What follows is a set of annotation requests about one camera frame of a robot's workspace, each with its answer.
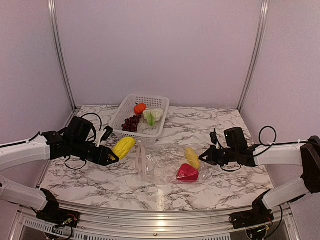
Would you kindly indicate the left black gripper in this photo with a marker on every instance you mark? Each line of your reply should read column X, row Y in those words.
column 101, row 158

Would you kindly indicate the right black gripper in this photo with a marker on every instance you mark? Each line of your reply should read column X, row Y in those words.
column 211, row 158

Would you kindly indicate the fake red pepper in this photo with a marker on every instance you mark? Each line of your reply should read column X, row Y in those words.
column 187, row 173

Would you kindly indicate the fake purple grapes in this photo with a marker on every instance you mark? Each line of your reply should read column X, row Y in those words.
column 131, row 124

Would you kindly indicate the clear zip top bag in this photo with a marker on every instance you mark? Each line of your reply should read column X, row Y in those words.
column 160, row 164

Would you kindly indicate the fake orange tomato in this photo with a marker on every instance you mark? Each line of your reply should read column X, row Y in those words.
column 139, row 108

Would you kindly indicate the fake white cauliflower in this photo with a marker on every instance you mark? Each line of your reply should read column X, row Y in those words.
column 153, row 115

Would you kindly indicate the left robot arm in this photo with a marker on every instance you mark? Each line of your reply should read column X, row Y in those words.
column 79, row 139

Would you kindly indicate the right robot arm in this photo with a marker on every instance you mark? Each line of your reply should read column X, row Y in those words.
column 302, row 153

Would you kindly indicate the white plastic basket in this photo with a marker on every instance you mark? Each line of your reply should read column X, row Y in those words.
column 146, row 134

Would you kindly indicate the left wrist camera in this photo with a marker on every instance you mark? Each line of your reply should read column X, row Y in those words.
column 103, row 135

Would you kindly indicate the left aluminium frame post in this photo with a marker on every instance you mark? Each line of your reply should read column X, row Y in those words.
column 52, row 9

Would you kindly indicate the aluminium frame post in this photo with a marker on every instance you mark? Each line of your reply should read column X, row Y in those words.
column 52, row 9
column 260, row 33

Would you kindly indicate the aluminium front rail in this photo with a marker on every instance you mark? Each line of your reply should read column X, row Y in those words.
column 100, row 223

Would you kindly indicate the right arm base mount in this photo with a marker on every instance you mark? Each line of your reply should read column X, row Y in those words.
column 259, row 214

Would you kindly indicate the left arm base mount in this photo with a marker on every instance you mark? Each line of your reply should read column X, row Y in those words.
column 54, row 214

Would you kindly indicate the right aluminium frame post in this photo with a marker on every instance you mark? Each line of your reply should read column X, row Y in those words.
column 260, row 33

